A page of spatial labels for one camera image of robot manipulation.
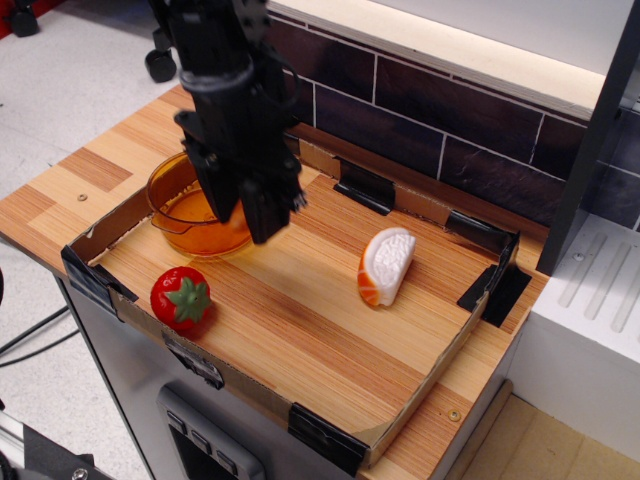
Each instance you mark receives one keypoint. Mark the red toy strawberry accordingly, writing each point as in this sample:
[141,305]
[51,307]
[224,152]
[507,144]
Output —
[180,298]

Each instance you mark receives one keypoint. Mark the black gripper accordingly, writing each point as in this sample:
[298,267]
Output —
[235,140]

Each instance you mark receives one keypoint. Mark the black equipment at lower left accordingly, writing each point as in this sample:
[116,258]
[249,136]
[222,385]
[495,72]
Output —
[28,454]

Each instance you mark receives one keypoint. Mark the dark grey shelf post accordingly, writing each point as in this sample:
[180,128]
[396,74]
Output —
[619,94]

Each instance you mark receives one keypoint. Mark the cardboard fence with black tape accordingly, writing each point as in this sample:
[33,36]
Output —
[299,366]

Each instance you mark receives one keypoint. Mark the orange transparent plastic pot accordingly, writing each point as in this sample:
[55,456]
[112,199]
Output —
[182,213]

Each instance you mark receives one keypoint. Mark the white toy sink drainboard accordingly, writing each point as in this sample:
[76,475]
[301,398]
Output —
[578,357]

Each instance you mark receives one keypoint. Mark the grey control panel with buttons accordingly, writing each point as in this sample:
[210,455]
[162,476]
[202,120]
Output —
[204,450]

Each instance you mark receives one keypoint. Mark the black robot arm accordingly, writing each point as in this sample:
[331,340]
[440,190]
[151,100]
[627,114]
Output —
[218,36]

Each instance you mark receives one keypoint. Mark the black office chair wheel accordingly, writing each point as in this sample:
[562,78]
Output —
[159,62]

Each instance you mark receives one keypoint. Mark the orange toy carrot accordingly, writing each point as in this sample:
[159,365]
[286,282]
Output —
[237,221]

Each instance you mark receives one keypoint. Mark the white orange toy sushi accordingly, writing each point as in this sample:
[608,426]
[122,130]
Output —
[384,264]

